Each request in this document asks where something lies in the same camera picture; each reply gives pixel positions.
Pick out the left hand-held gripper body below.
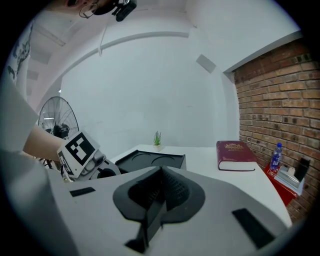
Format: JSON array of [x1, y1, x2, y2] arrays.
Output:
[[56, 129, 121, 183]]

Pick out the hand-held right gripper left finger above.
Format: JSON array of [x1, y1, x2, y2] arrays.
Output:
[[124, 166, 167, 253]]

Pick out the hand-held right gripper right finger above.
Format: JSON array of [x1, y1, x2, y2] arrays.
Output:
[[161, 165, 191, 213]]

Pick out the black box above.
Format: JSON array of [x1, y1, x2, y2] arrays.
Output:
[[114, 149, 187, 175]]

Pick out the person's left forearm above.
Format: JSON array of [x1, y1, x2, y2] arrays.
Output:
[[22, 122, 63, 165]]

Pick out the red box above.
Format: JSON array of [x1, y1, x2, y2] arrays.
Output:
[[263, 163, 299, 206]]

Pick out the black standing fan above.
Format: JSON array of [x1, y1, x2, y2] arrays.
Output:
[[37, 96, 80, 141]]

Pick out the small green potted plant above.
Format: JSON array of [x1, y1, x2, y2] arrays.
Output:
[[152, 130, 165, 152]]

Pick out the dark red hardcover book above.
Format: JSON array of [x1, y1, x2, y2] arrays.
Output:
[[215, 140, 259, 172]]

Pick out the person's white printed shirt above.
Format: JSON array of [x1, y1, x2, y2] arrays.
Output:
[[0, 19, 51, 226]]

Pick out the clear blue-label water bottle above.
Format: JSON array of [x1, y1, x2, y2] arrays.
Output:
[[269, 142, 284, 174]]

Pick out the grey metal tray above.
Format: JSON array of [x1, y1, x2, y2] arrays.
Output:
[[274, 164, 306, 194]]

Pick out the black upright holder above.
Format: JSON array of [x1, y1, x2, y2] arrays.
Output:
[[295, 157, 311, 181]]

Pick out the person's head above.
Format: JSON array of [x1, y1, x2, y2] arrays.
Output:
[[56, 0, 118, 19]]

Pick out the grey wall panel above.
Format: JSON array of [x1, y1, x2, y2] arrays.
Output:
[[195, 53, 217, 74]]

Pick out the round wire-rimmed glasses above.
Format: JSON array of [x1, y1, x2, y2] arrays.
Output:
[[79, 2, 99, 20]]

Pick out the black head-worn camera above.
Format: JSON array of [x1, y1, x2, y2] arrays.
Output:
[[111, 0, 138, 23]]

